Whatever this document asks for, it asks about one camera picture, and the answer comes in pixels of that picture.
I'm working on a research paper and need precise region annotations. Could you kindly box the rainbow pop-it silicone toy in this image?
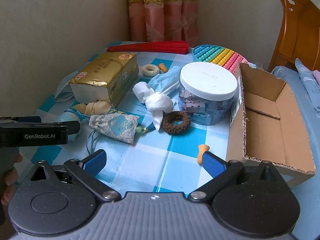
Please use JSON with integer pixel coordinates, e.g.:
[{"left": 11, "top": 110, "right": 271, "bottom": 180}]
[{"left": 193, "top": 44, "right": 248, "bottom": 73}]

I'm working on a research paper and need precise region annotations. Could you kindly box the white wall socket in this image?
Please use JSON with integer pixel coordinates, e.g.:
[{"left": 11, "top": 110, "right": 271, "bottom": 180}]
[{"left": 255, "top": 62, "right": 264, "bottom": 69}]

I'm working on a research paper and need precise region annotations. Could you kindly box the beige cloth piece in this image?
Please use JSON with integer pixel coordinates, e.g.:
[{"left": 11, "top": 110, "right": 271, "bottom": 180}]
[{"left": 72, "top": 101, "right": 112, "bottom": 115}]

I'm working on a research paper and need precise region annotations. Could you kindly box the pink gold patterned curtain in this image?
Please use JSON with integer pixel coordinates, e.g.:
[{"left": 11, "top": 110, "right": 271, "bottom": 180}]
[{"left": 128, "top": 0, "right": 199, "bottom": 47}]

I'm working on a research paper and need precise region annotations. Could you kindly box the person's left hand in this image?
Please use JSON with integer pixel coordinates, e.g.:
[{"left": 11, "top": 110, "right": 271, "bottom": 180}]
[{"left": 0, "top": 154, "right": 23, "bottom": 206}]

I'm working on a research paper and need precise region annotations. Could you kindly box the white cloth glove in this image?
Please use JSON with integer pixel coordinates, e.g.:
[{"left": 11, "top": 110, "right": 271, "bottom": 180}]
[{"left": 132, "top": 82, "right": 174, "bottom": 131}]

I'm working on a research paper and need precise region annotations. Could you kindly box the light blue face mask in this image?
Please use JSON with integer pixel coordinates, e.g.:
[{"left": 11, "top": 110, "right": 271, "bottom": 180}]
[{"left": 148, "top": 66, "right": 182, "bottom": 96}]

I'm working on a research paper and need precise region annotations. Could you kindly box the brown scrunchie hair tie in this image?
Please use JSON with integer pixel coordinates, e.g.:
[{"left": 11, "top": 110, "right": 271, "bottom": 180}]
[{"left": 162, "top": 111, "right": 192, "bottom": 136}]

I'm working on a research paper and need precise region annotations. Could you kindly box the blue floral pillow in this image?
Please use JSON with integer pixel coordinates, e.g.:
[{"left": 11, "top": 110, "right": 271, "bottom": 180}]
[{"left": 295, "top": 58, "right": 319, "bottom": 112}]

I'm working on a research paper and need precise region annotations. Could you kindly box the embroidered blue sachet with tassel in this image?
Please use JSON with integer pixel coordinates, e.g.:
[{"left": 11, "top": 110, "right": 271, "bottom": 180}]
[{"left": 84, "top": 108, "right": 156, "bottom": 155}]

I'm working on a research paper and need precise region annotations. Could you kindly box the cream scrunchie hair tie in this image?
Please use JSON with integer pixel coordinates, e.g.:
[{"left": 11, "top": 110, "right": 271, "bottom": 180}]
[{"left": 141, "top": 64, "right": 160, "bottom": 77}]

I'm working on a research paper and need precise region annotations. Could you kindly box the pink floral pillow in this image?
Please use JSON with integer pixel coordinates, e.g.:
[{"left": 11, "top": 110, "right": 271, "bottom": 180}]
[{"left": 312, "top": 70, "right": 320, "bottom": 86}]

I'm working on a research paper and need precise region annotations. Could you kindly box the clear jar with white lid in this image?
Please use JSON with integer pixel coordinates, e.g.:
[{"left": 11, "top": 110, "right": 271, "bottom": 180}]
[{"left": 178, "top": 62, "right": 238, "bottom": 126}]

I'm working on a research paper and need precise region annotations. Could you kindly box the open cardboard box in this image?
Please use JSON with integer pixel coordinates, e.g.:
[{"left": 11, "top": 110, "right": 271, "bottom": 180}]
[{"left": 226, "top": 63, "right": 316, "bottom": 188}]

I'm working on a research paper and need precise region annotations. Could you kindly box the blue floral bed sheet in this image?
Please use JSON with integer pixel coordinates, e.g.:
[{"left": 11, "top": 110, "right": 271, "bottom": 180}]
[{"left": 271, "top": 65, "right": 320, "bottom": 240}]

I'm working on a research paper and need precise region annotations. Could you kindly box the blue checkered tablecloth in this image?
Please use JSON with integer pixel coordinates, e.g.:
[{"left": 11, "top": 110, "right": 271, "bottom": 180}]
[{"left": 15, "top": 52, "right": 230, "bottom": 195}]

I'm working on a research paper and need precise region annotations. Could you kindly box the orange foam earplug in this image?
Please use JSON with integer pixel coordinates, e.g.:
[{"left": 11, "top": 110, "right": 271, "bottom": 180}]
[{"left": 197, "top": 144, "right": 210, "bottom": 165}]

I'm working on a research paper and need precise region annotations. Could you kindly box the pale blue round ball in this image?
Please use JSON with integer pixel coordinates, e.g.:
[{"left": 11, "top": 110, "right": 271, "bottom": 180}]
[{"left": 55, "top": 112, "right": 81, "bottom": 141}]

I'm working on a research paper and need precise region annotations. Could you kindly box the orange wooden headboard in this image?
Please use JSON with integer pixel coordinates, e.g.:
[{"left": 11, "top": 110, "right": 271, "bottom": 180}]
[{"left": 267, "top": 0, "right": 319, "bottom": 72}]

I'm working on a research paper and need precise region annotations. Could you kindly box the red folded fan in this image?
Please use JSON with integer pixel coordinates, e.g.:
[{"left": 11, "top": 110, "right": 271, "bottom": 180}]
[{"left": 106, "top": 41, "right": 189, "bottom": 55}]

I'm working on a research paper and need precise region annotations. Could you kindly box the gold tissue pack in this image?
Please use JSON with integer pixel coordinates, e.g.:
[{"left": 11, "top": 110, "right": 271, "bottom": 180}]
[{"left": 69, "top": 52, "right": 139, "bottom": 107}]

